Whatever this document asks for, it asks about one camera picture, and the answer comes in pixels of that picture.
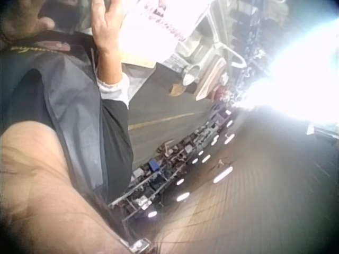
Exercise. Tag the white round container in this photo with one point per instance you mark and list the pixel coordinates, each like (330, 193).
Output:
(190, 75)

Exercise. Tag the small brown cardboard piece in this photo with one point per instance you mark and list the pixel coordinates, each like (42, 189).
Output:
(177, 90)

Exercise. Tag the person's right hand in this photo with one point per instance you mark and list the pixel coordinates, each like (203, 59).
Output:
(106, 31)

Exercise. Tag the long shelf of goods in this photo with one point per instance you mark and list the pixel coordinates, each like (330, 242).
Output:
(169, 158)

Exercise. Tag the row of ceiling lights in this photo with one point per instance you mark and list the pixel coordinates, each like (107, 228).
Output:
(204, 158)

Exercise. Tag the brown cardboard sheet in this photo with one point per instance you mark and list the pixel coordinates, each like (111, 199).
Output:
(139, 62)

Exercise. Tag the shelf of dark goods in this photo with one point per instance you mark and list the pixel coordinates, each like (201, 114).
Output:
(254, 29)

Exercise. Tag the white paper sheet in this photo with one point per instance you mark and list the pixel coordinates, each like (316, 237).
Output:
(156, 23)

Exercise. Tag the person's right fingers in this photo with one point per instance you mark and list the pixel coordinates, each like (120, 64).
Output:
(114, 7)

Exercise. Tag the person's left hand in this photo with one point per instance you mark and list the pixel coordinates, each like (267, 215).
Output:
(29, 25)

